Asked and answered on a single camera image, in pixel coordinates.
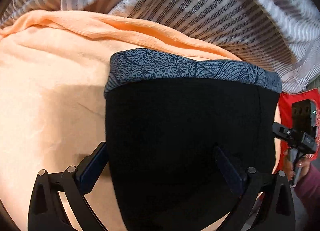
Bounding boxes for orange towel blanket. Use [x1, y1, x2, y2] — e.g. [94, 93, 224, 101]
[1, 10, 241, 230]

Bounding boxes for grey white striped bedsheet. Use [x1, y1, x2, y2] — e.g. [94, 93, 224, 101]
[1, 0, 319, 93]

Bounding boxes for right hand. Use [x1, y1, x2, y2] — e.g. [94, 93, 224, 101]
[283, 149, 310, 184]

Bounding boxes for black pants with patterned waistband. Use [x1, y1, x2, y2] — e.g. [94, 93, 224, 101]
[104, 48, 282, 230]

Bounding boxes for pink sleeved right forearm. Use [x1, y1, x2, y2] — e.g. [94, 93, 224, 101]
[294, 164, 319, 230]

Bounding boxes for red patterned cloth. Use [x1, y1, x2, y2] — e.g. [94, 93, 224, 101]
[275, 88, 319, 161]

